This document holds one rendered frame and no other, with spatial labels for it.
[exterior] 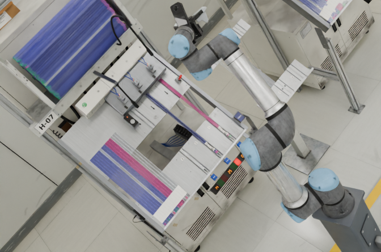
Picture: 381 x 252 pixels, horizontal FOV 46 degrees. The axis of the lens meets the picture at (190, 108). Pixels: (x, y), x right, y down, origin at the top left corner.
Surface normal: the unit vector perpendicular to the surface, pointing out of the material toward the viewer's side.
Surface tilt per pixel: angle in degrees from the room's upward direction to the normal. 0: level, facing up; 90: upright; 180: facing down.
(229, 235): 0
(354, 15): 90
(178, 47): 72
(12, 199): 90
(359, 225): 90
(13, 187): 90
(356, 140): 0
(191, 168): 44
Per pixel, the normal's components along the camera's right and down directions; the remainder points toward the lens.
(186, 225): 0.58, 0.27
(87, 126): 0.05, -0.25
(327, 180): -0.39, -0.69
